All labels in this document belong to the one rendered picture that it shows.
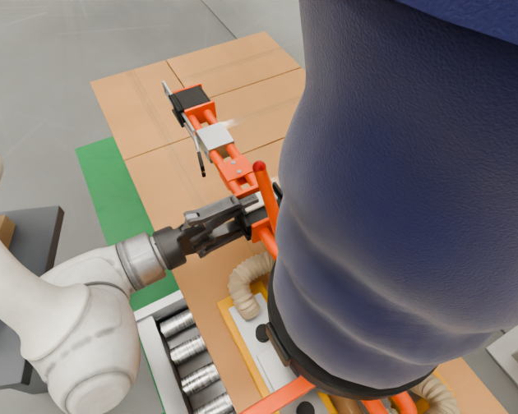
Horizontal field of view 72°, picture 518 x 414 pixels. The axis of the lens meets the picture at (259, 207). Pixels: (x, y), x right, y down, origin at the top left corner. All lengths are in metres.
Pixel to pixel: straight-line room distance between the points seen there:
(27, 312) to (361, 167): 0.41
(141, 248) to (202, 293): 0.19
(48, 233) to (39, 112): 1.83
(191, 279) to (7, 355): 0.51
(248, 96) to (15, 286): 1.47
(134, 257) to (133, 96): 1.34
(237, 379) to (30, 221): 0.81
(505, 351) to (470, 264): 1.80
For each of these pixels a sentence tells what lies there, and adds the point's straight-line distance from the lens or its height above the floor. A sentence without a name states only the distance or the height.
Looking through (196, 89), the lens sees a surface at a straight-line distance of 0.92.
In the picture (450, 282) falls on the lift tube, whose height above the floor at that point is 1.48.
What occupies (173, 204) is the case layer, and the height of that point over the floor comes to 0.54.
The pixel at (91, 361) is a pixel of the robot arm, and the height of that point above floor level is 1.21.
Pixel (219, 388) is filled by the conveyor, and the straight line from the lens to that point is 1.17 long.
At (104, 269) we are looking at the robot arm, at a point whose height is 1.13.
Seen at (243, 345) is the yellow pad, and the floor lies 0.97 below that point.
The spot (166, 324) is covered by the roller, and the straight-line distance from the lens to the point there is 1.17.
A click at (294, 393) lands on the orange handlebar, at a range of 0.56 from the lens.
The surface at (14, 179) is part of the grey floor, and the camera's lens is 2.57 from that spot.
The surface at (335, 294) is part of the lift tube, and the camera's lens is 0.26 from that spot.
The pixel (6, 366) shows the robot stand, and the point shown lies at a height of 0.75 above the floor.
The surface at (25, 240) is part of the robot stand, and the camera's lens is 1.22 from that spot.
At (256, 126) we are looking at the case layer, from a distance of 1.63.
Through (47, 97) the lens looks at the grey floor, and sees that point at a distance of 3.07.
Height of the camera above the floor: 1.64
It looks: 55 degrees down
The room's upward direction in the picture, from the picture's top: straight up
